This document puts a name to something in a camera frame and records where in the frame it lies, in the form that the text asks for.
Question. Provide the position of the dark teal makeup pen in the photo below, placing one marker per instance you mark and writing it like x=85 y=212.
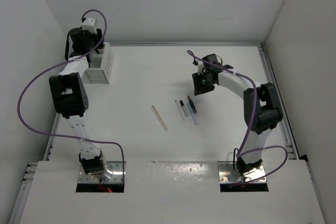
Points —
x=191 y=104

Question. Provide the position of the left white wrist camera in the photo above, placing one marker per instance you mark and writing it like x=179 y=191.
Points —
x=90 y=25

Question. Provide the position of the back aluminium frame rail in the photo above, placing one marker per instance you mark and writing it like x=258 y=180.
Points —
x=190 y=44

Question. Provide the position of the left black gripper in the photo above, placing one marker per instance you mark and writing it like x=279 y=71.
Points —
x=97 y=38

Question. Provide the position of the tan and white pencil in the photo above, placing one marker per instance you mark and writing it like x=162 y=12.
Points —
x=159 y=117

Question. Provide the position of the white two-slot organizer box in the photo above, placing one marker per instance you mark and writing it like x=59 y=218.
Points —
x=100 y=69

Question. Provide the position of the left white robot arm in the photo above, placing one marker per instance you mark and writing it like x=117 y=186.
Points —
x=70 y=98

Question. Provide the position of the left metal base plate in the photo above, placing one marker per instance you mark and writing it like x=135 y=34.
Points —
x=113 y=175

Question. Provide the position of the thin white liner pen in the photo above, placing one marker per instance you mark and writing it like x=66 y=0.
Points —
x=179 y=110

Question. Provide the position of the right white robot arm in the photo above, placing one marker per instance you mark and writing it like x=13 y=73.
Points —
x=262 y=109

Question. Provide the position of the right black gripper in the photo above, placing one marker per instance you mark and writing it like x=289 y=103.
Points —
x=200 y=89

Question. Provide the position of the lavender white makeup stick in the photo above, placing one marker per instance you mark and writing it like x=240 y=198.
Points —
x=192 y=114

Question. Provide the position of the left aluminium frame rail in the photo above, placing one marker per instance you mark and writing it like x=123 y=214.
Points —
x=30 y=169

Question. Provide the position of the clear tube black cap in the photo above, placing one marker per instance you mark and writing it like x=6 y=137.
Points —
x=183 y=108

